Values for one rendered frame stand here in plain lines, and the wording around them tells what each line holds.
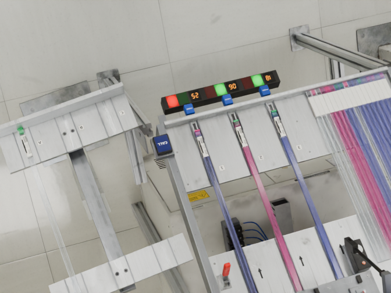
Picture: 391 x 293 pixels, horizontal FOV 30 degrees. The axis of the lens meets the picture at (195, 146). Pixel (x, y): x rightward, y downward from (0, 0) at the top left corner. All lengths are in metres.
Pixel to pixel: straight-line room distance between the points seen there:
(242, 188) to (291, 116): 0.34
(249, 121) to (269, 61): 0.82
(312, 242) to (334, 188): 0.45
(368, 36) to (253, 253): 1.32
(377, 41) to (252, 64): 0.52
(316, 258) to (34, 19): 1.29
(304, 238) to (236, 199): 0.38
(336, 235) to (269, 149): 0.29
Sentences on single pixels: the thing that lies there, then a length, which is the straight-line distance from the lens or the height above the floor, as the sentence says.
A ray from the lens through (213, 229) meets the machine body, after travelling 2.21.
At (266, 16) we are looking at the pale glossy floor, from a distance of 2.75.
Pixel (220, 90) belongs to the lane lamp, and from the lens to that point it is 2.03.
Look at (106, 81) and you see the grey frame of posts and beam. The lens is 2.58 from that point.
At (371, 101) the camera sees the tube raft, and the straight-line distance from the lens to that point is 2.09.
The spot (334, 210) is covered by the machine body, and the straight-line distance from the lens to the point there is 2.34.
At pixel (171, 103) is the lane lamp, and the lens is 2.00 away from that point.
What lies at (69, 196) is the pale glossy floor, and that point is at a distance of 2.74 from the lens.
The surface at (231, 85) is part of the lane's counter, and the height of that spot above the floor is 0.66.
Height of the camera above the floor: 2.55
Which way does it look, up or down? 67 degrees down
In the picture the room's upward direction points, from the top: 138 degrees clockwise
